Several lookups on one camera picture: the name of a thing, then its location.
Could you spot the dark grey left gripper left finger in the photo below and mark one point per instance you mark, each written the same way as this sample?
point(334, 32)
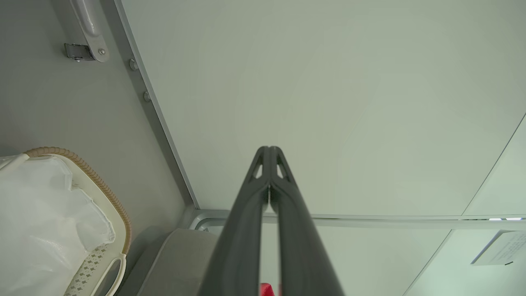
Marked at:
point(242, 230)

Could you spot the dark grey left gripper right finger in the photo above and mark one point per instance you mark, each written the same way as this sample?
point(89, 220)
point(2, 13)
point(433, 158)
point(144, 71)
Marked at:
point(300, 246)

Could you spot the red and white garment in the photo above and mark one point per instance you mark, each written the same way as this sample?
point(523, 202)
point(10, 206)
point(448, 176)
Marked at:
point(267, 290)

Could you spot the grey fabric sofa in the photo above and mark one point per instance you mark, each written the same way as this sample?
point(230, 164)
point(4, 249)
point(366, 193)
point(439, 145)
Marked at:
point(176, 263)

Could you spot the grey curved partition foot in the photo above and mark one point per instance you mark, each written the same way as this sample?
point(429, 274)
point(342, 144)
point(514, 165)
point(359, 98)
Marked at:
point(203, 218)

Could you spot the white wicker-rimmed laundry basket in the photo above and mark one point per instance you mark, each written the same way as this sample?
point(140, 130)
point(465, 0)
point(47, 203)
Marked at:
point(102, 263)

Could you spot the grey partition foot with caster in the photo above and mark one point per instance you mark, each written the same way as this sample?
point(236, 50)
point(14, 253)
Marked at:
point(91, 24)

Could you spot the white paper wall sign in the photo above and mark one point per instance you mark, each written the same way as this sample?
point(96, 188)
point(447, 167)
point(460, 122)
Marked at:
point(501, 247)

